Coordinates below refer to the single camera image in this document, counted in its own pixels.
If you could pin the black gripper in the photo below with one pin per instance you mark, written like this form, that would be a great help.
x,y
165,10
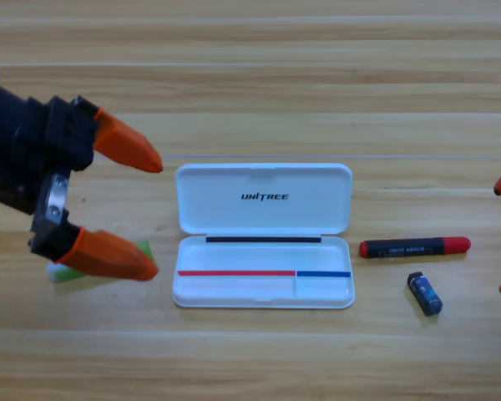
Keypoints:
x,y
29,138

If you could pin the green and white eraser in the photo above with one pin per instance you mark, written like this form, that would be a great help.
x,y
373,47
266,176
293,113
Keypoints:
x,y
64,273

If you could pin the black eraser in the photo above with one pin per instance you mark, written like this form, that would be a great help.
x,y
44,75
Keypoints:
x,y
426,294

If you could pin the red and black marker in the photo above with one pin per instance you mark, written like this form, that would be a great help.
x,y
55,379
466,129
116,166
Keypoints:
x,y
405,248

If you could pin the white Unitree pencil case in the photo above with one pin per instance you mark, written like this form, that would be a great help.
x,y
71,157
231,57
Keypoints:
x,y
263,250

